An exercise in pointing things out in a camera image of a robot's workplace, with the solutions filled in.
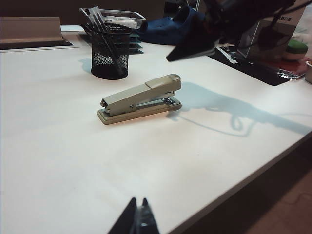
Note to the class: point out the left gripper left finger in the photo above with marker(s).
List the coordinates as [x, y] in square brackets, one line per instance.
[130, 217]

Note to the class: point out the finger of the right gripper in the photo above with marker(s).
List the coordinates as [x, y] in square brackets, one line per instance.
[192, 55]
[195, 45]

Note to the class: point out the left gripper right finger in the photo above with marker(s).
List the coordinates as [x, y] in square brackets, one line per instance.
[150, 217]

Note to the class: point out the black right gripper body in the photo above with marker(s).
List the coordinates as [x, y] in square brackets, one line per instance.
[226, 22]

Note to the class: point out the beige metal stapler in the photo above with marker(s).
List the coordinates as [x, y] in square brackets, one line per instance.
[146, 93]

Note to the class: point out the blue rubber slipper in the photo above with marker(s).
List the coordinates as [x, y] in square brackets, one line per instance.
[192, 19]
[158, 33]

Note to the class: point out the cardboard box with labels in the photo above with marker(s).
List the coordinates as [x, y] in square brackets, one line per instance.
[285, 29]

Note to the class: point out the green white round container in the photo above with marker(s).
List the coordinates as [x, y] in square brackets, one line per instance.
[296, 48]

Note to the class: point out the clear plastic box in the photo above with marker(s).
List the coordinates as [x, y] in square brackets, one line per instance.
[124, 18]

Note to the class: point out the red flat packet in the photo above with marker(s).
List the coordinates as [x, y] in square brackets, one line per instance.
[292, 65]

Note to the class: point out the black mesh pen holder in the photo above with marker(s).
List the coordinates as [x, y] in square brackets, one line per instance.
[109, 58]

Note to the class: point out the white black pen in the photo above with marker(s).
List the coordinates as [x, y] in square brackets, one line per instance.
[101, 20]
[93, 18]

